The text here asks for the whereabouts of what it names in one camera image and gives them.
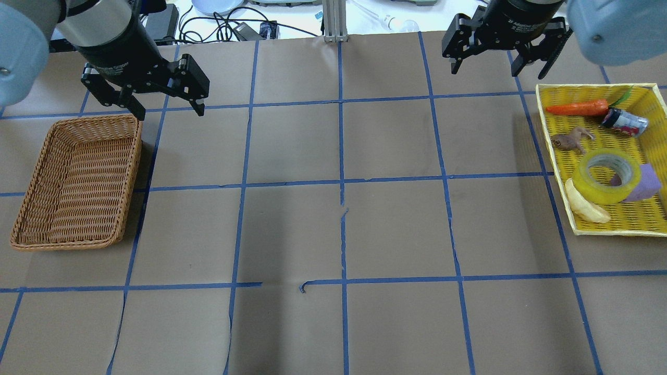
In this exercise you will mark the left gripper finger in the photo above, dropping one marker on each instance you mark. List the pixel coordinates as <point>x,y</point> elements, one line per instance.
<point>101,89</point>
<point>188,81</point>

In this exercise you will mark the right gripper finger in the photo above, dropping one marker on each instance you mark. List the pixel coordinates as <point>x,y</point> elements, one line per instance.
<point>556,34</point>
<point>461,41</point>

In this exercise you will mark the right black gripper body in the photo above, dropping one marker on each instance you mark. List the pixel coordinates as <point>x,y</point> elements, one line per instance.
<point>521,22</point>

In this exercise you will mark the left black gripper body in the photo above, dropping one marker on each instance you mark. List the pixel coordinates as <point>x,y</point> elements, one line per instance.
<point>124,55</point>

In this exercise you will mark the yellow tape roll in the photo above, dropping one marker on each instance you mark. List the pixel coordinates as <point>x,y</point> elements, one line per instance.
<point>606,176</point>

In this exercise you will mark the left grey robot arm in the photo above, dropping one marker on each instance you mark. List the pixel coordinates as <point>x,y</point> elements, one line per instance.
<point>27,28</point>

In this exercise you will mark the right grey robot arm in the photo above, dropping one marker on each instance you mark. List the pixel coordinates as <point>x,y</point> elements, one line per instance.
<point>609,33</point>

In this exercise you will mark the black power adapter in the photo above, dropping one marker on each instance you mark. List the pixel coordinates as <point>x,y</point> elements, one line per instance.
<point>161,26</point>

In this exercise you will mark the orange toy carrot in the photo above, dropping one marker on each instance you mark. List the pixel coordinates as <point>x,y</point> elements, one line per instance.
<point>595,107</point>

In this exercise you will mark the brown toy animal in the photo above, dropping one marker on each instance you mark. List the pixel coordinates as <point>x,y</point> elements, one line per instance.
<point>572,141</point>

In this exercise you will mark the crushed soda can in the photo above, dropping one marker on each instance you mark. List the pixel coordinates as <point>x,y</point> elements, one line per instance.
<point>623,122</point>

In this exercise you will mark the brown wicker basket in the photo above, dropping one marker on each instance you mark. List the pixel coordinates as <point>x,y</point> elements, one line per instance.
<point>82,185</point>

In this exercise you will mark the yellow toy banana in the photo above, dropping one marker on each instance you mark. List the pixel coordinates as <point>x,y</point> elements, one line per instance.
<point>582,207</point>

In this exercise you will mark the purple foam block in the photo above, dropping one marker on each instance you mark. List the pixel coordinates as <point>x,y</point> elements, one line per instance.
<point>648,186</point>

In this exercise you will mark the yellow plastic tray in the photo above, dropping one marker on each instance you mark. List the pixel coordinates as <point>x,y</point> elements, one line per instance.
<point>641,218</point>

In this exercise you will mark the aluminium frame post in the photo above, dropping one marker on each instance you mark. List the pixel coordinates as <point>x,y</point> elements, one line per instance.
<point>334,21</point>

